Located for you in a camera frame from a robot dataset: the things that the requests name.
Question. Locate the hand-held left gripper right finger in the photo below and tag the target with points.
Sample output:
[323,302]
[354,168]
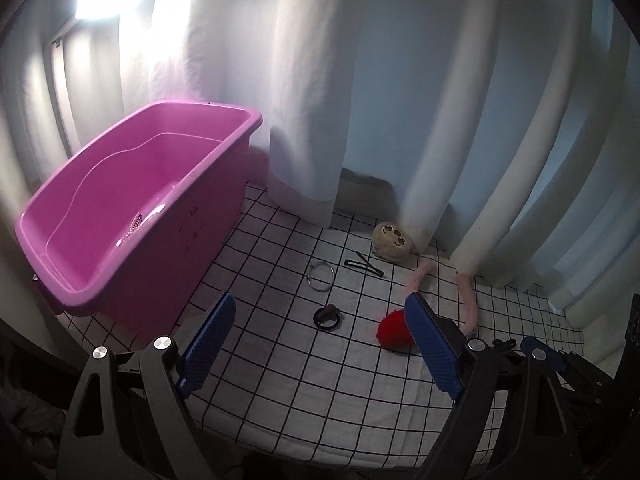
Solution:
[432,345]

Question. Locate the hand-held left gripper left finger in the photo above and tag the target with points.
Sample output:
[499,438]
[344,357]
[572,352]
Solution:
[210,345]

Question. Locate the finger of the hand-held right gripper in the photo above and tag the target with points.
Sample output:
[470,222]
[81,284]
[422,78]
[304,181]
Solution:
[632,325]
[580,375]

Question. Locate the pink headband with red pompoms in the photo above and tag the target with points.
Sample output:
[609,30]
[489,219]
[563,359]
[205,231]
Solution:
[395,330]

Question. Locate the pink plastic bin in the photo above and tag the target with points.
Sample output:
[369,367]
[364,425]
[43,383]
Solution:
[150,285]

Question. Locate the beige plush hair clip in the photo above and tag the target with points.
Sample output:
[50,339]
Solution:
[392,240]

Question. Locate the black snap hair clip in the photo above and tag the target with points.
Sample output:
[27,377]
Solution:
[352,263]

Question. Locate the thin silver bangle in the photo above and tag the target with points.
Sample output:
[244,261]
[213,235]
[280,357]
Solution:
[308,276]

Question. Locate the pearl claw hair clip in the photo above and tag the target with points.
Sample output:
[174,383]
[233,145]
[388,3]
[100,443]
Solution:
[134,225]

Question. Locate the black checked white tablecloth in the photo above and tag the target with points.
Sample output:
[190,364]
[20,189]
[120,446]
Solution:
[320,385]

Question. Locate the dark grey cloth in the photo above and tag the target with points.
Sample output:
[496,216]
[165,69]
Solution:
[25,430]

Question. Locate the white curtain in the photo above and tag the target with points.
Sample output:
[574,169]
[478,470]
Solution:
[310,85]

